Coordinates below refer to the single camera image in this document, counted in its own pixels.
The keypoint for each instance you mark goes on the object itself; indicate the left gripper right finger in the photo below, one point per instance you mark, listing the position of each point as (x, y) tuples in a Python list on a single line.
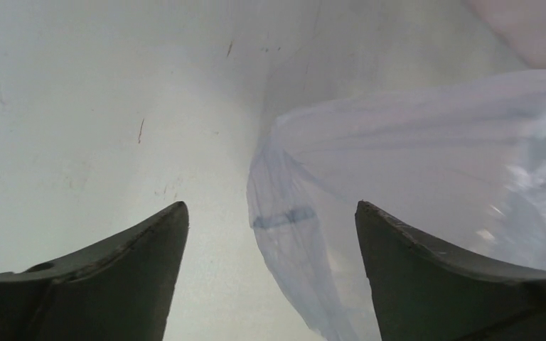
[(424, 288)]

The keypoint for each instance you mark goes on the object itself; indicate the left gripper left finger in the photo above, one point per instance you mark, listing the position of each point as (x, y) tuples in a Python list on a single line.
[(119, 288)]

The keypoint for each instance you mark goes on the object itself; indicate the blue plastic trash bag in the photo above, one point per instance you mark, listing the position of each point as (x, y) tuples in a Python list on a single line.
[(464, 163)]

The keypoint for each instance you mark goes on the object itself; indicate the white translucent trash bin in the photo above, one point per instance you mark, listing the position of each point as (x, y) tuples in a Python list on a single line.
[(296, 53)]

